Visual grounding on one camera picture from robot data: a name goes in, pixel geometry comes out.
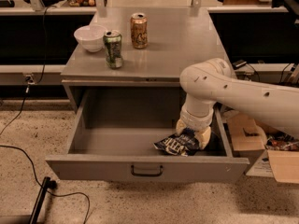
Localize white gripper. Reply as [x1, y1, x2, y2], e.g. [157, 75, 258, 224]
[176, 105, 214, 150]

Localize blue chip bag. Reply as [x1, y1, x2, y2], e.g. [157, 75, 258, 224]
[153, 128, 200, 157]

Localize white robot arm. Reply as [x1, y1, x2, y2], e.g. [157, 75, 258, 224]
[176, 58, 299, 142]

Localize open grey drawer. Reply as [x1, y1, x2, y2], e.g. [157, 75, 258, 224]
[46, 88, 249, 182]

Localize grey drawer cabinet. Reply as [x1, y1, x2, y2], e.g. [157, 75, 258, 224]
[62, 7, 228, 109]

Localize cardboard box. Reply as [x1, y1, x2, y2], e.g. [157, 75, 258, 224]
[227, 114, 299, 184]

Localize small black device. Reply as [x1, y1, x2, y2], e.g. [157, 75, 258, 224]
[232, 60, 247, 70]

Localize snack packets in box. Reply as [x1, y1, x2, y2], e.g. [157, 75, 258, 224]
[265, 133, 299, 151]

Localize orange soda can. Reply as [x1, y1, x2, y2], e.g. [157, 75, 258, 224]
[130, 13, 148, 49]

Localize green soda can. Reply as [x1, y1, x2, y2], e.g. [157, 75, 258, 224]
[103, 30, 123, 69]

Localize white bowl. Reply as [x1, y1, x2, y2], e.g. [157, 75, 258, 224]
[74, 24, 107, 52]

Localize black stand leg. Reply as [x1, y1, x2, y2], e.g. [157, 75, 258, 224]
[28, 176, 57, 224]

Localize black drawer handle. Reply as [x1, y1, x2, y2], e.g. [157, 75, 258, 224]
[131, 165, 164, 177]

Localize black floor cable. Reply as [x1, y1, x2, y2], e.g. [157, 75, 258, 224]
[0, 7, 92, 224]

